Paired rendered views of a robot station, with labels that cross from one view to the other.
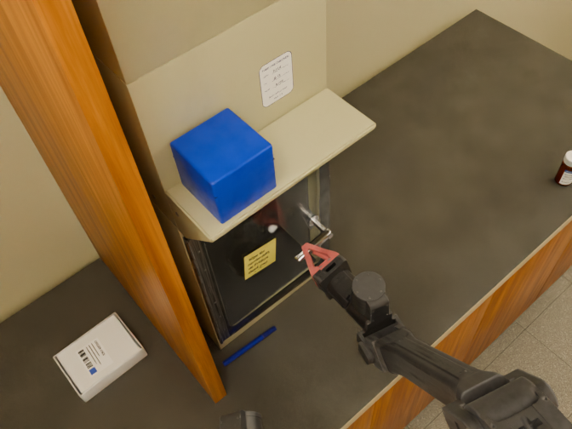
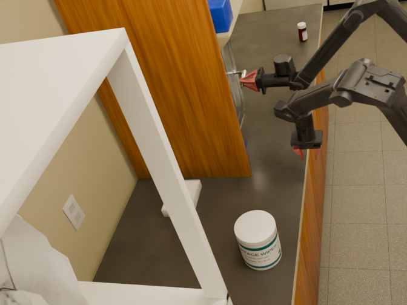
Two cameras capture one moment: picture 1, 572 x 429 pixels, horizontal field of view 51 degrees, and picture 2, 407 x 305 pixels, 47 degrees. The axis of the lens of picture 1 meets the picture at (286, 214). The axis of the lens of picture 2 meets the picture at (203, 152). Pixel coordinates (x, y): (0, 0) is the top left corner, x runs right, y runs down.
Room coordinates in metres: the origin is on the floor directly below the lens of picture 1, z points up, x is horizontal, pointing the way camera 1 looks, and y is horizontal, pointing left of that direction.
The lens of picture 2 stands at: (-0.68, 0.96, 2.22)
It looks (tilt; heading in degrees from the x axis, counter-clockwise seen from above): 39 degrees down; 331
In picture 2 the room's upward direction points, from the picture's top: 19 degrees counter-clockwise
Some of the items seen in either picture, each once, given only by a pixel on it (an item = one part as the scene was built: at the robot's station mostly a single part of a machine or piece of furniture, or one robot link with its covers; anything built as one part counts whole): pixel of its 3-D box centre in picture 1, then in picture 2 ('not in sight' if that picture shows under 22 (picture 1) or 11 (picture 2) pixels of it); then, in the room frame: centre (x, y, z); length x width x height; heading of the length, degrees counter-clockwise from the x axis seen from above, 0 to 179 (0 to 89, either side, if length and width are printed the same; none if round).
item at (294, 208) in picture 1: (270, 251); (228, 90); (0.64, 0.04, 1.19); 0.30 x 0.01 x 0.40; 125
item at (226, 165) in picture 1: (225, 165); (214, 14); (0.55, 0.08, 1.55); 0.10 x 0.10 x 0.09; 36
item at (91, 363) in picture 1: (100, 356); (181, 198); (0.56, 0.43, 0.96); 0.16 x 0.12 x 0.04; 127
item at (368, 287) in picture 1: (374, 316); (290, 72); (0.46, -0.14, 1.23); 0.12 x 0.09 x 0.11; 20
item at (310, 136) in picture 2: not in sight; (305, 132); (0.20, 0.09, 1.20); 0.10 x 0.07 x 0.07; 36
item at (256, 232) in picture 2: not in sight; (258, 240); (0.14, 0.42, 1.01); 0.13 x 0.13 x 0.15
